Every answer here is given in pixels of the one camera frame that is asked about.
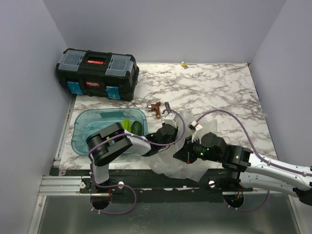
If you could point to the green fake fruit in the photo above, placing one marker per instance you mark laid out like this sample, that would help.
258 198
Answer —
126 124

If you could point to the black metal base rail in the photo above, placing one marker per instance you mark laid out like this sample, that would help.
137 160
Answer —
158 188

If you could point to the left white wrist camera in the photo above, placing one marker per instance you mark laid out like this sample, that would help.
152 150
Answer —
170 119

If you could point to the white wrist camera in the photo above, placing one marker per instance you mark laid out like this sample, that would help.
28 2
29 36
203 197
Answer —
170 119
196 129

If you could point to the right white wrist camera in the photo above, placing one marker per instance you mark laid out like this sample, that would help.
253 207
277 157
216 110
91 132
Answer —
196 129

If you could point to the small yellow blue object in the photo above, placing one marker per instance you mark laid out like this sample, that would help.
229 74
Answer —
184 65

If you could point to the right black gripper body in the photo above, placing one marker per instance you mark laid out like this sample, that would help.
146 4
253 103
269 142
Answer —
197 151

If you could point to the translucent white plastic bag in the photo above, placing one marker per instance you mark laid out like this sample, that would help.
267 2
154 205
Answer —
174 161

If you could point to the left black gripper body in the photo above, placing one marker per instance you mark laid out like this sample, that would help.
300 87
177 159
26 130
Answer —
184 152

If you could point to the teal transparent plastic tray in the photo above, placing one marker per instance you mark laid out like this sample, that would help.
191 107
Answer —
92 121

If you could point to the dark green fake avocado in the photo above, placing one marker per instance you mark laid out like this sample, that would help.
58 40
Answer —
136 128

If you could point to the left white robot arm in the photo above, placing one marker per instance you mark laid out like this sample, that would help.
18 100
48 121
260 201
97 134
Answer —
109 143

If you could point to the black plastic toolbox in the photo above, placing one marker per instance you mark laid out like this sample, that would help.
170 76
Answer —
98 74

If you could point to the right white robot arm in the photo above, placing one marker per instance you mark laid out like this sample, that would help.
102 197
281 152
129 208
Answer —
249 170

